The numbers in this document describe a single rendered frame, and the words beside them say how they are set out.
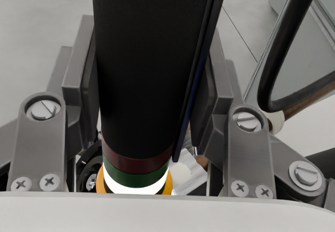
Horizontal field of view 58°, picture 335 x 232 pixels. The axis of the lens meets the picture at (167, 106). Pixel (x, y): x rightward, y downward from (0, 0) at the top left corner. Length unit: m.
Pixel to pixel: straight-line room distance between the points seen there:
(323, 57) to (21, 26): 2.31
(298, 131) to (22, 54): 2.25
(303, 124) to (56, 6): 2.74
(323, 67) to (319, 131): 0.78
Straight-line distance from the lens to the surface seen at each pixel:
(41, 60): 2.49
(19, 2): 3.20
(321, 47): 1.35
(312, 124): 0.57
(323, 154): 0.33
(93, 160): 0.40
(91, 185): 0.38
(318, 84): 0.31
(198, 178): 0.21
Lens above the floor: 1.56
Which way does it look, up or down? 48 degrees down
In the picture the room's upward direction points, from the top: 10 degrees clockwise
